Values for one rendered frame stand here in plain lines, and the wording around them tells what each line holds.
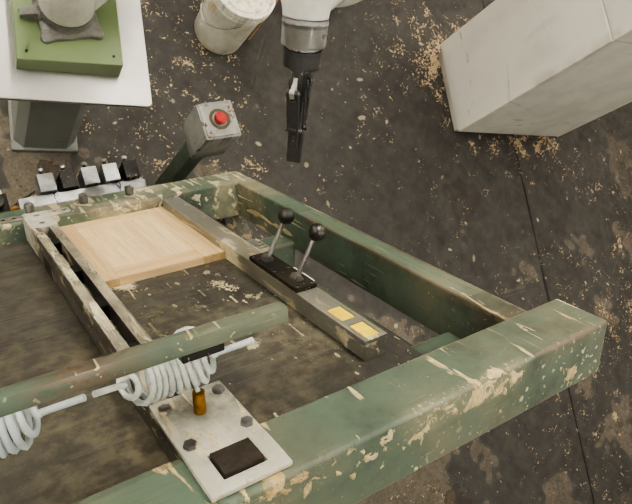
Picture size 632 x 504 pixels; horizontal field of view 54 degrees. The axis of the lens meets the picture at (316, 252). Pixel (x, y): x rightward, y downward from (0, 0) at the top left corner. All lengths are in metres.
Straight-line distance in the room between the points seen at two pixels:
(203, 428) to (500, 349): 0.45
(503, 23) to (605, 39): 0.64
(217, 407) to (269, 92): 2.54
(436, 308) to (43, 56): 1.36
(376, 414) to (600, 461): 3.41
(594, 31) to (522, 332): 2.34
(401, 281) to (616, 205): 3.48
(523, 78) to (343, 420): 2.82
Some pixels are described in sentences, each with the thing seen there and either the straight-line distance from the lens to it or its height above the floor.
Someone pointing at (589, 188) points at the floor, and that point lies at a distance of 4.54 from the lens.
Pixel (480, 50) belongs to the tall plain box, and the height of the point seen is 0.35.
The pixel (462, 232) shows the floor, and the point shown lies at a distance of 3.61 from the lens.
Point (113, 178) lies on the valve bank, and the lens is 1.98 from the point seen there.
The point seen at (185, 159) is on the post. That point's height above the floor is 0.64.
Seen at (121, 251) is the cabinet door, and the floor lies 1.10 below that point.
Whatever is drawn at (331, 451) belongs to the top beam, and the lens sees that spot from 0.76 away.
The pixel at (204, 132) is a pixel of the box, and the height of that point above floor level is 0.92.
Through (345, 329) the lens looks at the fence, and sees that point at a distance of 1.11.
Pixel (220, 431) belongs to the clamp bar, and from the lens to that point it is 0.78.
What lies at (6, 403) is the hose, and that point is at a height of 1.96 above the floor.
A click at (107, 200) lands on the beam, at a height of 0.86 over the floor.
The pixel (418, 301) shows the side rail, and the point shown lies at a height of 1.57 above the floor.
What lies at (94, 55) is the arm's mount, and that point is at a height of 0.82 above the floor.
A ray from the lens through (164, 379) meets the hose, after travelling 0.74.
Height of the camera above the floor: 2.60
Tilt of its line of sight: 59 degrees down
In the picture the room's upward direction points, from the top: 64 degrees clockwise
